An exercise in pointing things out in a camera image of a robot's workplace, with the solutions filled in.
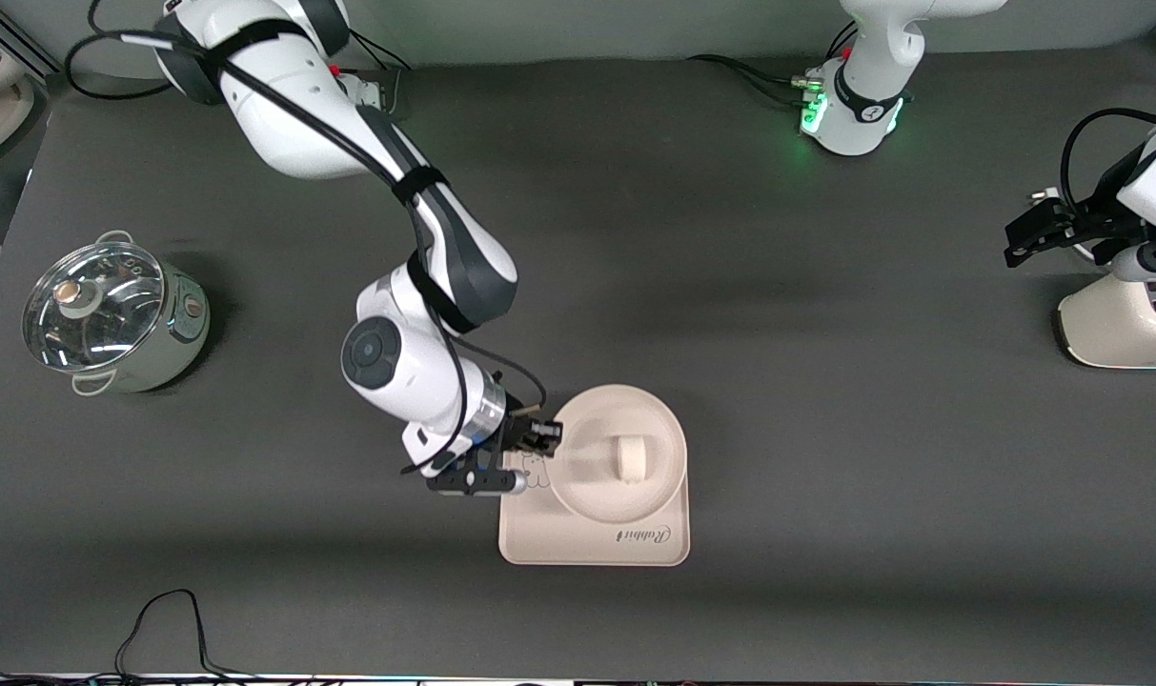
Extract pale green electric pot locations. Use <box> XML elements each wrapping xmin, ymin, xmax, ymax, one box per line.
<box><xmin>22</xmin><ymin>230</ymin><xmax>212</xmax><ymax>396</ymax></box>

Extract cream white toaster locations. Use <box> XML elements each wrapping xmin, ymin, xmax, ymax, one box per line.
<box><xmin>1057</xmin><ymin>274</ymin><xmax>1156</xmax><ymax>370</ymax></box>

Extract round beige plate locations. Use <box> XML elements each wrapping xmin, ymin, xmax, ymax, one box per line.
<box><xmin>547</xmin><ymin>385</ymin><xmax>685</xmax><ymax>523</ymax></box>

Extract glass pot lid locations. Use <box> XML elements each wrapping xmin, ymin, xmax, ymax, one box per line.
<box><xmin>22</xmin><ymin>241</ymin><xmax>167</xmax><ymax>374</ymax></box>

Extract black arm base cables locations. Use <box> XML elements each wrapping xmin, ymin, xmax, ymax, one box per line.
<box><xmin>347</xmin><ymin>30</ymin><xmax>415</xmax><ymax>117</ymax></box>
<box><xmin>687</xmin><ymin>21</ymin><xmax>860</xmax><ymax>111</ymax></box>

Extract black left arm base cables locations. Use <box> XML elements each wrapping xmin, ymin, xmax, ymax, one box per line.
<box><xmin>687</xmin><ymin>21</ymin><xmax>860</xmax><ymax>111</ymax></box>

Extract black looped floor cable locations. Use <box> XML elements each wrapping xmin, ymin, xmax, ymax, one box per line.
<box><xmin>113</xmin><ymin>589</ymin><xmax>283</xmax><ymax>682</ymax></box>

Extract beige rectangular rabbit tray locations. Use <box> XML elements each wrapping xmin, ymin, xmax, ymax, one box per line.
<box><xmin>498</xmin><ymin>429</ymin><xmax>691</xmax><ymax>567</ymax></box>

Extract white toaster power cable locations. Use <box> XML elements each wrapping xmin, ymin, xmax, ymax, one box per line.
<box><xmin>1030</xmin><ymin>189</ymin><xmax>1099</xmax><ymax>259</ymax></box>

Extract dark grey table mat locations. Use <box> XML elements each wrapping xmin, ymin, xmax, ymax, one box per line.
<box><xmin>0</xmin><ymin>38</ymin><xmax>1156</xmax><ymax>679</ymax></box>

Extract black right arm base cables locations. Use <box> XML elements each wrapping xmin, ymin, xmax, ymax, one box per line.
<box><xmin>347</xmin><ymin>30</ymin><xmax>415</xmax><ymax>117</ymax></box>

